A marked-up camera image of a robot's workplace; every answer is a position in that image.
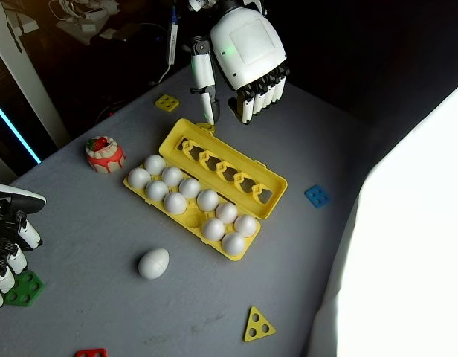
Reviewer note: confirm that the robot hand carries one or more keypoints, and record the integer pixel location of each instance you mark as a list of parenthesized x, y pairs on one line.
[(247, 48), (7, 230)]

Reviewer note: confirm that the yellow egg carton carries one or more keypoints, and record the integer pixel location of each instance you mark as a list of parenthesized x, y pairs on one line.
[(229, 148)]

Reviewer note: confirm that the white toy egg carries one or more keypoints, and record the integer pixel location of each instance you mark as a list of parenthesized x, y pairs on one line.
[(213, 229), (172, 176), (138, 177), (174, 203), (207, 199), (153, 264), (246, 225), (226, 212), (156, 190), (155, 164), (190, 187), (233, 243)]

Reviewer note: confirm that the green multi-hole block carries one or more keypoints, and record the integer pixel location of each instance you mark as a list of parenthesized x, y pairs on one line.
[(28, 292)]

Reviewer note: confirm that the grey table cloth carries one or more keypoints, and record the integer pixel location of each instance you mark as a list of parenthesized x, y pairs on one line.
[(84, 230)]

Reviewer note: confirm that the yellow square four-hole block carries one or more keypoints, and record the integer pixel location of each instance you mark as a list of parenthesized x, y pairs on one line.
[(167, 102)]

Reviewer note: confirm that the cyan light strip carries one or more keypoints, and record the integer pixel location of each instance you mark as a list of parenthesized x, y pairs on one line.
[(13, 128)]

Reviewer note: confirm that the toy strawberry cream cake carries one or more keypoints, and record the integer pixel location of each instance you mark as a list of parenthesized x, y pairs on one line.
[(104, 156)]

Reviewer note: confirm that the red multi-hole block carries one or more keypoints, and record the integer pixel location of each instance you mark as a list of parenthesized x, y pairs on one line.
[(90, 353)]

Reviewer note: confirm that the blue square four-hole block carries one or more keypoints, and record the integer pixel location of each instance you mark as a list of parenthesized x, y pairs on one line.
[(317, 196)]

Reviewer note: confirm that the white electronic device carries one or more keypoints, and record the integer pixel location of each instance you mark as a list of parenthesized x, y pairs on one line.
[(84, 26)]

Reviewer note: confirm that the yellow triangle three-hole block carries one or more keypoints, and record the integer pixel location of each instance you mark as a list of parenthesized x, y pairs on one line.
[(259, 327)]

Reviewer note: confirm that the white frame post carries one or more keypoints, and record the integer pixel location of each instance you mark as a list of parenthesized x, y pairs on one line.
[(32, 85)]

